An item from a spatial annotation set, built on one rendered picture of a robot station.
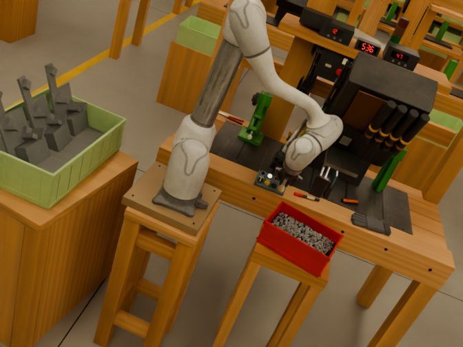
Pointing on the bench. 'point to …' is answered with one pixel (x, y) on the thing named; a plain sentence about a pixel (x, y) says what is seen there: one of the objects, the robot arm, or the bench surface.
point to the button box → (269, 183)
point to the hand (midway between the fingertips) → (282, 184)
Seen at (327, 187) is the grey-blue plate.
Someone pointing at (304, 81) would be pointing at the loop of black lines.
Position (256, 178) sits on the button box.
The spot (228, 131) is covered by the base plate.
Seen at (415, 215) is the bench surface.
